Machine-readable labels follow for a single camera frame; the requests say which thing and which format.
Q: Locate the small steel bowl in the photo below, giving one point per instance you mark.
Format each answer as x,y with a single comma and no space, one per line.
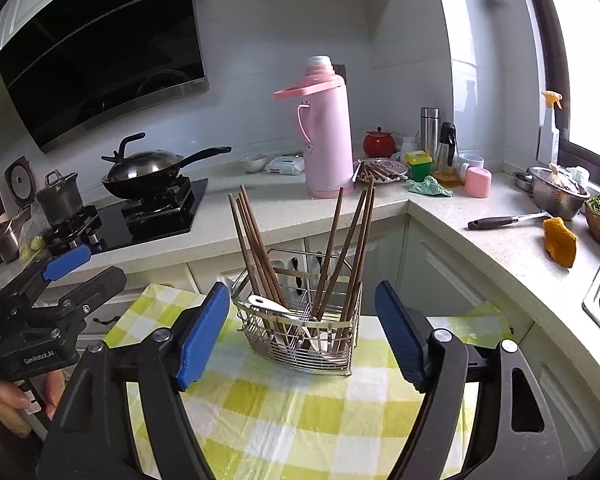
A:
7,245

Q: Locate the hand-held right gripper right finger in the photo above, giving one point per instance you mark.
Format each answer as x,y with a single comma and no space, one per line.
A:
397,335

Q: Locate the clear plastic bag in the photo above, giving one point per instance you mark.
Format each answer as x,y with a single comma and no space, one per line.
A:
32,245

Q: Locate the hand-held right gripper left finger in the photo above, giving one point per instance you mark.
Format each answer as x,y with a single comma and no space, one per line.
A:
205,335

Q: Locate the pile of dark chopsticks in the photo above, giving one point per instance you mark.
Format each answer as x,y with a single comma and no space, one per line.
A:
377,172

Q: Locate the white wet wipes pack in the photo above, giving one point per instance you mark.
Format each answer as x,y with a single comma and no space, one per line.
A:
285,165

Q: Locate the wall socket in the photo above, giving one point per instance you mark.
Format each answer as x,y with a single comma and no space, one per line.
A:
339,72

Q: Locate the red lidded pot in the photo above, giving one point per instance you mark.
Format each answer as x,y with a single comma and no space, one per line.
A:
380,144

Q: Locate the white cup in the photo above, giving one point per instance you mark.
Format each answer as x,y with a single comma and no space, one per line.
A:
472,160

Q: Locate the dark-framed window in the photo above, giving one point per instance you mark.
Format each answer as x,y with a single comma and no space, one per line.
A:
550,35

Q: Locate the patterned plate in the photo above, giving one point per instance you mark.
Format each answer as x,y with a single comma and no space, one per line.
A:
402,170

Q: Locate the black gas stove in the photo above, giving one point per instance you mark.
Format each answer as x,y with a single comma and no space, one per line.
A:
155,230

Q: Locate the person's left hand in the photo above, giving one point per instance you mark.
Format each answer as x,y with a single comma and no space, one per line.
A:
10,400

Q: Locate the steel wok lid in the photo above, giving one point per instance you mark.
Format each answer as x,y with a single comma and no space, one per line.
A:
145,162

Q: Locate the pink cup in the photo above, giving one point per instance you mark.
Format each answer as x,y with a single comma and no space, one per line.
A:
477,183

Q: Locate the white jar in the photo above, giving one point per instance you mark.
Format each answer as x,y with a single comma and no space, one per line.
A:
409,149

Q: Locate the pink thermos jug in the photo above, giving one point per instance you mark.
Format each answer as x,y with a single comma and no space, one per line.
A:
330,150

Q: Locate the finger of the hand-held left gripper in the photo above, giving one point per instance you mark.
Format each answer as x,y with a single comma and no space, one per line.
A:
100,287
67,262

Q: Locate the steel basin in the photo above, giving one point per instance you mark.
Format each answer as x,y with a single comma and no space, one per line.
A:
555,202

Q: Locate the orange cloth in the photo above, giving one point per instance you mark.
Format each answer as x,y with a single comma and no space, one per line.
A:
560,245

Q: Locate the black range hood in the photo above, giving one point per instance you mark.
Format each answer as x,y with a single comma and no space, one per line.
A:
105,60

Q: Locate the steel vacuum bottle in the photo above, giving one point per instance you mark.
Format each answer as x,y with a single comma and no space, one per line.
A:
429,130

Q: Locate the green cloth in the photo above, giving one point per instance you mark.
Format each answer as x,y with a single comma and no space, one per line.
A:
430,187

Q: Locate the black wok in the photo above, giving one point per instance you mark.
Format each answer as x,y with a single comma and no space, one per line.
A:
140,186

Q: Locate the white wall cabinets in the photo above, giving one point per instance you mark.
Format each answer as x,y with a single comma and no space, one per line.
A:
30,5

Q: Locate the black-capped oil bottle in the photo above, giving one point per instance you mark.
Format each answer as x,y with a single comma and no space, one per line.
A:
447,145

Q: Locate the steel cooking pot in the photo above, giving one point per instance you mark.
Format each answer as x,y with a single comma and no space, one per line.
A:
60,202

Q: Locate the small white bowl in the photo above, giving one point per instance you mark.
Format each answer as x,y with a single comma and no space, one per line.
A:
253,164

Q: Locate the yellow white checked tablecloth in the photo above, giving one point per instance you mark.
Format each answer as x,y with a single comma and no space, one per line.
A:
290,410

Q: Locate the green container yellow lid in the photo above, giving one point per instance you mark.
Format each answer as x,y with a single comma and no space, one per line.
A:
419,167

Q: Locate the white spray bottle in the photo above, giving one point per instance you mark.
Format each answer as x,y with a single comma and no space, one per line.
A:
547,140

